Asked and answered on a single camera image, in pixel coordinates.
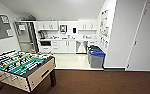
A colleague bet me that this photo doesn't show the white door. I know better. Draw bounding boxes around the white door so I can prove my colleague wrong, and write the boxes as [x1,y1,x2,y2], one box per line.
[125,0,150,73]

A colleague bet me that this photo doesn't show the stainless steel refrigerator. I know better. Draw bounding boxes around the stainless steel refrigerator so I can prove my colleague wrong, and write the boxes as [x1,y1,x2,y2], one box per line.
[14,21,37,54]

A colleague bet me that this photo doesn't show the white two-door sink cabinet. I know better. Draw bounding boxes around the white two-door sink cabinet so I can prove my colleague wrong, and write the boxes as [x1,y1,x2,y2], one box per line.
[59,39,76,54]

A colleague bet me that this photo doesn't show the black built-in microwave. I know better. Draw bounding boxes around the black built-in microwave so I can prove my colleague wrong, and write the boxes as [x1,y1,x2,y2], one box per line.
[40,40,52,47]

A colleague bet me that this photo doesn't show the grey bin with blue lid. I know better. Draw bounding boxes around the grey bin with blue lid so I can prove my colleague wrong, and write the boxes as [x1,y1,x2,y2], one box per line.
[89,49,107,69]

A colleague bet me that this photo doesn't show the grey bin with green lid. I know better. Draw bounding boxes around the grey bin with green lid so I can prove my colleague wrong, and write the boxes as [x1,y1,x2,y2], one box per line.
[87,46,103,64]

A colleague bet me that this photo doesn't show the white drawer cabinet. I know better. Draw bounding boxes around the white drawer cabinet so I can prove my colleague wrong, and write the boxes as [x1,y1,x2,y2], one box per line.
[51,40,61,53]

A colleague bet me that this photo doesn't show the grey wall bulletin board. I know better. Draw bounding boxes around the grey wall bulletin board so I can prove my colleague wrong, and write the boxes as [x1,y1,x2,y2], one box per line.
[0,13,15,42]

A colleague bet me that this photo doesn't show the white wall cabinet three doors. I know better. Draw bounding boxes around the white wall cabinet three doors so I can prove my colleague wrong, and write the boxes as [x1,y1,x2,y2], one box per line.
[77,19,98,32]

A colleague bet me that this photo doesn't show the white wall cabinet, bottle atop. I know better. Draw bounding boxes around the white wall cabinet, bottle atop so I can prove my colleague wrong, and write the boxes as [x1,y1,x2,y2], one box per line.
[37,20,59,32]

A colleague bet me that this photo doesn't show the stainless steel dishwasher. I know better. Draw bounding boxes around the stainless steel dishwasher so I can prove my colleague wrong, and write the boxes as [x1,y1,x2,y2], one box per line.
[75,40,89,54]

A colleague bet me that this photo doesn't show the foosball table with green field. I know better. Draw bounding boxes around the foosball table with green field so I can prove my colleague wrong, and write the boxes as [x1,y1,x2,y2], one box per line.
[0,49,58,94]

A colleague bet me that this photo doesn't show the white paper sheet on refrigerator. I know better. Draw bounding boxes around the white paper sheet on refrigerator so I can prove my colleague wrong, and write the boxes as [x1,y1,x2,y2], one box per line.
[18,24,27,32]

